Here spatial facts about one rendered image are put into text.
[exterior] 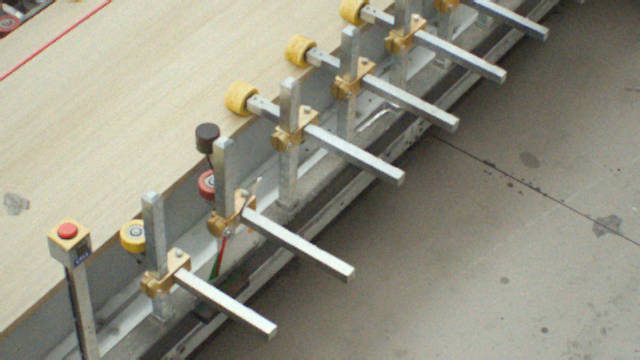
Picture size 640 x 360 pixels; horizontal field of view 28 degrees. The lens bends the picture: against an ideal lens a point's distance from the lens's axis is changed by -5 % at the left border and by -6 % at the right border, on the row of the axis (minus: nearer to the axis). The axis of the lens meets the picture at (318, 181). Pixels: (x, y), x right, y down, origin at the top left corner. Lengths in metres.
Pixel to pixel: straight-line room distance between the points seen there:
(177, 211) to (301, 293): 0.86
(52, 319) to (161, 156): 0.51
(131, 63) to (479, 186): 1.49
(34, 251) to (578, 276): 1.96
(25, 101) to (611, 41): 2.67
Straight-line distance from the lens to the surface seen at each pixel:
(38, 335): 3.22
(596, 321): 4.24
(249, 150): 3.62
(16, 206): 3.24
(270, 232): 3.20
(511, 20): 3.75
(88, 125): 3.45
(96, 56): 3.66
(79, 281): 2.82
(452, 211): 4.49
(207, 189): 3.23
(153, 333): 3.20
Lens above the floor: 3.19
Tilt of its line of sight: 44 degrees down
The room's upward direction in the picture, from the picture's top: 2 degrees clockwise
